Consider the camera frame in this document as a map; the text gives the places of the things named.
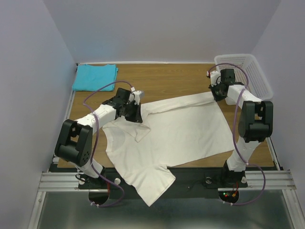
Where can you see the white t shirt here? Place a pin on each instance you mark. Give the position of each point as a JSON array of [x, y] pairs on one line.
[[173, 132]]

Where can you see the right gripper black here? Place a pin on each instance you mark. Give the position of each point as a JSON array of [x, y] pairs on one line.
[[217, 98]]

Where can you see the aluminium frame rail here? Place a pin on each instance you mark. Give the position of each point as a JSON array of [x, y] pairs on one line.
[[256, 177]]

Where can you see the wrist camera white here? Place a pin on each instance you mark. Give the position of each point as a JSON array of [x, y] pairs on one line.
[[136, 95], [213, 76]]

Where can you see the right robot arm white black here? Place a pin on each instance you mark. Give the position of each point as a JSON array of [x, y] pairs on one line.
[[253, 122]]

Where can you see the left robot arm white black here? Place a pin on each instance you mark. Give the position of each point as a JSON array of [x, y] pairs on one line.
[[74, 143]]

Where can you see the white plastic basket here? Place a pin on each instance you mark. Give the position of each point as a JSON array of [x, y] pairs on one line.
[[258, 84]]

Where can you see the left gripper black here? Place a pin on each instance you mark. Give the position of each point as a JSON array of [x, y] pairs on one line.
[[137, 117]]

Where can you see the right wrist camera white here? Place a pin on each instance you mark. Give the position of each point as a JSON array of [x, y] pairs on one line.
[[213, 76]]

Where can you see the folded blue t shirt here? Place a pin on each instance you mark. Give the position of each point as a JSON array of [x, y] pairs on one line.
[[91, 78]]

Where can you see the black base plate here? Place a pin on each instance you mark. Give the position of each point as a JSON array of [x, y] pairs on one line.
[[193, 182]]

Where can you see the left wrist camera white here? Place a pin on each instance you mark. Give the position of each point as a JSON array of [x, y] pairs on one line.
[[136, 95]]

